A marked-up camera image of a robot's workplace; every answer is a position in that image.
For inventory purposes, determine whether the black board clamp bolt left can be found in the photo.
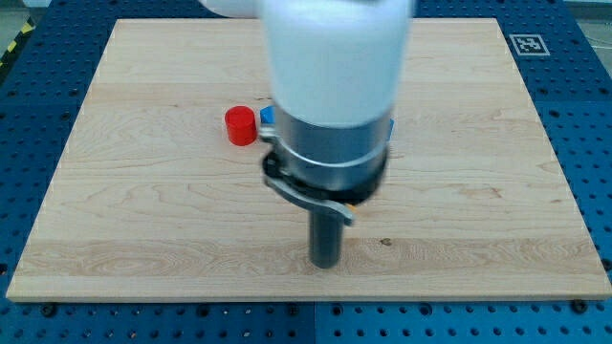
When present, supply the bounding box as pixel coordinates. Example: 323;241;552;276
40;303;57;318

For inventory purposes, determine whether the wooden board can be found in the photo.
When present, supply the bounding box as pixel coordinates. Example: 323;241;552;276
7;18;611;302

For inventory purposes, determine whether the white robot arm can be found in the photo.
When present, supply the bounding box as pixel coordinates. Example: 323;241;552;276
202;0;415;269

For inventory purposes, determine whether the blue block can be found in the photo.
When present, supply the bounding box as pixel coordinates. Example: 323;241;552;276
259;105;275;125

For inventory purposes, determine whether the black board clamp bolt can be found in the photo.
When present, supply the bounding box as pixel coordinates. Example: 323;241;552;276
40;303;57;318
571;299;589;314

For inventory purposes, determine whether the black board clamp bolt right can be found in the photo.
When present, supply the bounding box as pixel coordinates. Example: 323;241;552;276
571;299;589;314

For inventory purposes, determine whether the white fiducial marker tag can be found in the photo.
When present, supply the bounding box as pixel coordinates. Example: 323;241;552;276
510;33;550;56

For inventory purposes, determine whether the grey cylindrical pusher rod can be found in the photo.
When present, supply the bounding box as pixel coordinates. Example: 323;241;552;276
309;212;344;269

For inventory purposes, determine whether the silver tool mount with clamp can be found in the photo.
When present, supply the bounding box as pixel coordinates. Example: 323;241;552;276
259;106;392;226

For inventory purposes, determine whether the red cylinder block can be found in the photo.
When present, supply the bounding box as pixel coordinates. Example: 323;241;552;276
224;105;257;146

